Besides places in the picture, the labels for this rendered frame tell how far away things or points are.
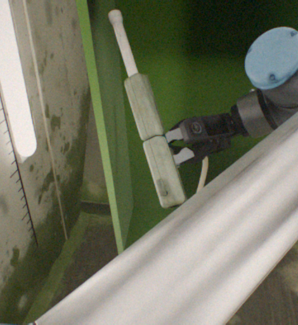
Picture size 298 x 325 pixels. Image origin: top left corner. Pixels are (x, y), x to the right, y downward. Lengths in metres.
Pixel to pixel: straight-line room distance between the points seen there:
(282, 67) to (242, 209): 0.30
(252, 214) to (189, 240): 0.05
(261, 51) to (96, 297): 0.42
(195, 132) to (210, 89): 0.65
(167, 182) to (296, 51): 0.35
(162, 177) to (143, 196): 1.00
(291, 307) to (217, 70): 1.39
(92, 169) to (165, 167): 1.74
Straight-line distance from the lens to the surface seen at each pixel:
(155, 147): 0.70
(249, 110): 0.65
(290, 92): 0.53
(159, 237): 0.23
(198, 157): 0.70
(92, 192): 2.41
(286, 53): 0.52
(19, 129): 1.49
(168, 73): 1.24
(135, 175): 1.59
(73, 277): 2.12
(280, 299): 2.11
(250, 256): 0.24
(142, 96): 0.74
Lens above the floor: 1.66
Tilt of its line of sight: 32 degrees down
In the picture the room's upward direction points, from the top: straight up
